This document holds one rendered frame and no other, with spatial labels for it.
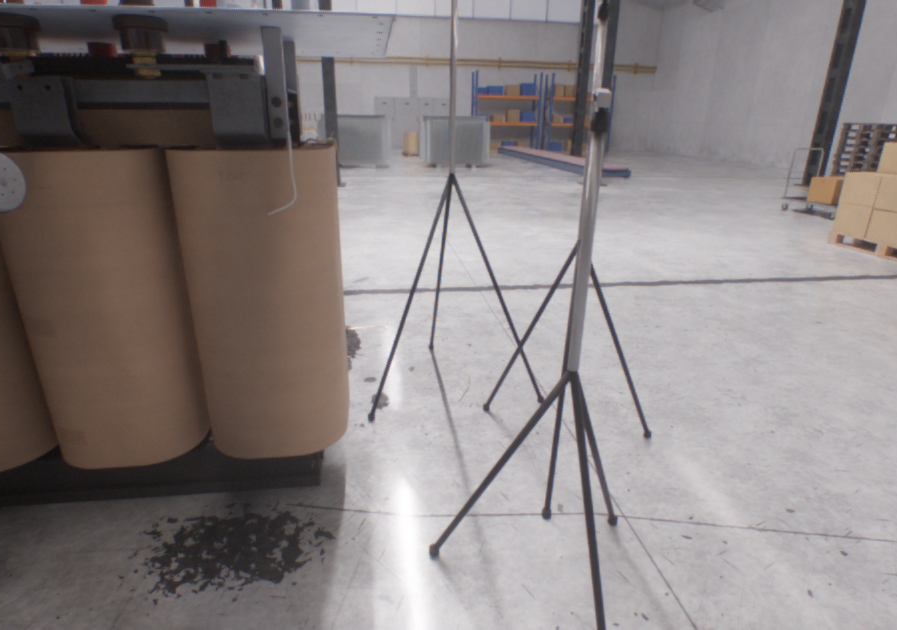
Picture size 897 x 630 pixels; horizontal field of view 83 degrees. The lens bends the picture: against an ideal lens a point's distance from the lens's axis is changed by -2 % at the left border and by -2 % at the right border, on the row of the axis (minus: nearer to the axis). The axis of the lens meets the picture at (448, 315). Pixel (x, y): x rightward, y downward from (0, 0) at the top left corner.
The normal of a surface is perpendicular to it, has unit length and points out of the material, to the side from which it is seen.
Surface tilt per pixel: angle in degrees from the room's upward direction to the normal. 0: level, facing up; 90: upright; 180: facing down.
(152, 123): 90
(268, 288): 90
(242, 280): 90
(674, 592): 0
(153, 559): 0
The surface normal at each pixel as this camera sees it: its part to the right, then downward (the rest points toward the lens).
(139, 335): 0.55, 0.30
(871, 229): -0.98, 0.05
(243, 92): 0.15, 0.35
